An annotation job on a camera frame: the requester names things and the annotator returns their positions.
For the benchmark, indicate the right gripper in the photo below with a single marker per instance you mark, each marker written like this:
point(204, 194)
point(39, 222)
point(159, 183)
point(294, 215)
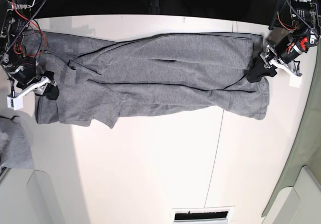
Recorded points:
point(25, 71)

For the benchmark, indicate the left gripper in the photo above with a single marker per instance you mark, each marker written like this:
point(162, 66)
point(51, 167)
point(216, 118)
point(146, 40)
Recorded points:
point(284, 53)

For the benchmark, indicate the grey t-shirt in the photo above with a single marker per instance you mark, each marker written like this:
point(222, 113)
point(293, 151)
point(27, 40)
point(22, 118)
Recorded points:
point(159, 75)

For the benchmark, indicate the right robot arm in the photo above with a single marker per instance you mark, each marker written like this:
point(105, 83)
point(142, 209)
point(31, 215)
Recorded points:
point(20, 17)

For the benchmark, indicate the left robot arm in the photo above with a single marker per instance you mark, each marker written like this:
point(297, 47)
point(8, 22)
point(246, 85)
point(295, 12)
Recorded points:
point(305, 18)

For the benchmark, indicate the grey shirt pile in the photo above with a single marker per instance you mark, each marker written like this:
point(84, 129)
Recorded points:
point(15, 148)

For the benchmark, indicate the black round stool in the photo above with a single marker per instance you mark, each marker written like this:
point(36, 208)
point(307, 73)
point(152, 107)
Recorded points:
point(231, 9)

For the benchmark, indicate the grey bin left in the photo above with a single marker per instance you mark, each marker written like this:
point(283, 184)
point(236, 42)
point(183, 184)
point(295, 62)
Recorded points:
point(21, 199)

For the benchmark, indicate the grey bin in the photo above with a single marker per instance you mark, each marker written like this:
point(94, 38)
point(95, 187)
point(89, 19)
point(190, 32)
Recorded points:
point(297, 204)
point(21, 199)

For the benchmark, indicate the grey bin right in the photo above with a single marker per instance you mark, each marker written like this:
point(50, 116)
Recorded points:
point(297, 204)

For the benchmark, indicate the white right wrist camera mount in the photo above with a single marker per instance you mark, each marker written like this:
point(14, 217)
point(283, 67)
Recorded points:
point(15, 99)

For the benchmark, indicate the table cable slot grommet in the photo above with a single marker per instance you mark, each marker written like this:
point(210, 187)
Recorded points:
point(206, 215)

